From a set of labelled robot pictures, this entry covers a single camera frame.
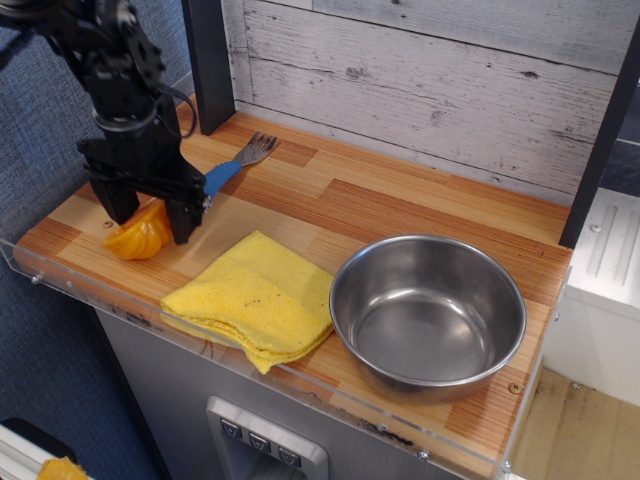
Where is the stainless steel bowl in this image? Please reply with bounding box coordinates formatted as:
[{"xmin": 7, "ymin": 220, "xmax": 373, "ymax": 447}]
[{"xmin": 329, "ymin": 234, "xmax": 527, "ymax": 404}]

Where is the dark right shelf post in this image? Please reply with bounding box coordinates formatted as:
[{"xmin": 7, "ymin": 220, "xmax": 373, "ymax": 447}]
[{"xmin": 559, "ymin": 21, "xmax": 639, "ymax": 249}]

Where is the blue handled metal fork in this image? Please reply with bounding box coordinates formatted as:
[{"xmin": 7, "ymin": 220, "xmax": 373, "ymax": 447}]
[{"xmin": 204, "ymin": 132, "xmax": 278, "ymax": 200}]

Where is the dark shelf post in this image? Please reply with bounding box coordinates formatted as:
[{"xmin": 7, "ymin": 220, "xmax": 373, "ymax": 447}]
[
  {"xmin": 182, "ymin": 0, "xmax": 236, "ymax": 135},
  {"xmin": 559, "ymin": 21, "xmax": 639, "ymax": 249}
]

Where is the clear acrylic edge guard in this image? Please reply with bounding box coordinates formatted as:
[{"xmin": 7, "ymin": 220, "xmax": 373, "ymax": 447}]
[{"xmin": 0, "ymin": 79, "xmax": 574, "ymax": 480}]

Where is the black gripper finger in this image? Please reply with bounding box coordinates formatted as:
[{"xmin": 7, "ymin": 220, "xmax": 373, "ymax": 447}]
[
  {"xmin": 165, "ymin": 196, "xmax": 206, "ymax": 245},
  {"xmin": 90, "ymin": 177, "xmax": 140, "ymax": 225}
]

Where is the orange object bottom left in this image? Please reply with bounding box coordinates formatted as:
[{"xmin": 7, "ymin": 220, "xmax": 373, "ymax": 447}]
[{"xmin": 36, "ymin": 457, "xmax": 90, "ymax": 480}]

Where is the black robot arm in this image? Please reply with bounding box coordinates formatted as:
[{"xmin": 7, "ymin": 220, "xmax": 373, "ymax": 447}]
[{"xmin": 1, "ymin": 1, "xmax": 207, "ymax": 245}]

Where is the grey toy dispenser panel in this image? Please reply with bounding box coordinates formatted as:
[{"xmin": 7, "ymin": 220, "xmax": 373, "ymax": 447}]
[{"xmin": 206, "ymin": 396, "xmax": 329, "ymax": 479}]

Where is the white toy sink cabinet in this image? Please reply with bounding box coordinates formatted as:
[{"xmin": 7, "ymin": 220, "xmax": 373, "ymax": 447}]
[{"xmin": 543, "ymin": 188, "xmax": 639, "ymax": 405}]

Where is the dark left shelf post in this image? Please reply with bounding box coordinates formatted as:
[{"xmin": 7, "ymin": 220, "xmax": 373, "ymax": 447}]
[{"xmin": 182, "ymin": 0, "xmax": 236, "ymax": 135}]

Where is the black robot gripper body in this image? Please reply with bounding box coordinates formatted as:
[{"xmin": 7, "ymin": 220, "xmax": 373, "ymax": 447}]
[{"xmin": 77, "ymin": 94, "xmax": 206, "ymax": 201}]

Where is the orange plastic toy orange half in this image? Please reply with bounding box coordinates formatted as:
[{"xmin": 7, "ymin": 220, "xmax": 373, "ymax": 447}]
[{"xmin": 102, "ymin": 199, "xmax": 173, "ymax": 260}]

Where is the yellow folded cloth napkin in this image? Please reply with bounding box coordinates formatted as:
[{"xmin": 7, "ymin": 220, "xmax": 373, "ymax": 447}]
[{"xmin": 160, "ymin": 231, "xmax": 333, "ymax": 374}]

